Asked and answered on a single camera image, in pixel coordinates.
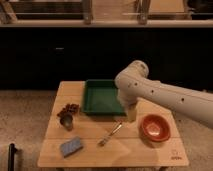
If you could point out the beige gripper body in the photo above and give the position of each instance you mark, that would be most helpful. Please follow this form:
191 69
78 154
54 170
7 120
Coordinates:
131 112

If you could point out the silver fork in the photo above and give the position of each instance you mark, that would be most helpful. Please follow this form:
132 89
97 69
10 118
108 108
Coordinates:
103 141

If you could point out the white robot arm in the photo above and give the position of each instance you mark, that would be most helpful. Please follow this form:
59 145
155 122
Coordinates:
132 83

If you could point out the metal cup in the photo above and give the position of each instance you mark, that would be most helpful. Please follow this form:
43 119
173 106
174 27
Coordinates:
67 122

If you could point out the red bowl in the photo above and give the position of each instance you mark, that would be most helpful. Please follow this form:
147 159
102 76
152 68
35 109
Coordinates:
155 128

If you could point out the green plastic tray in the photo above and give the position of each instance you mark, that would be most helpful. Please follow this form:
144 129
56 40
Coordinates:
100 98

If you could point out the red grapes bunch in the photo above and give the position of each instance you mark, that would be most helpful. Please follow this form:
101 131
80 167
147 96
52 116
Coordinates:
69 109

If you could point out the wooden folding table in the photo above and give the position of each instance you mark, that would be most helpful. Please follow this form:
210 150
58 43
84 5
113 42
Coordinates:
124 149

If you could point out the blue sponge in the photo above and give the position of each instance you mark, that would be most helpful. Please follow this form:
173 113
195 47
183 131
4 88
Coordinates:
71 146

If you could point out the black post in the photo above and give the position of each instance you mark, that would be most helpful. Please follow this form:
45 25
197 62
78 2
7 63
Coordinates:
11 155

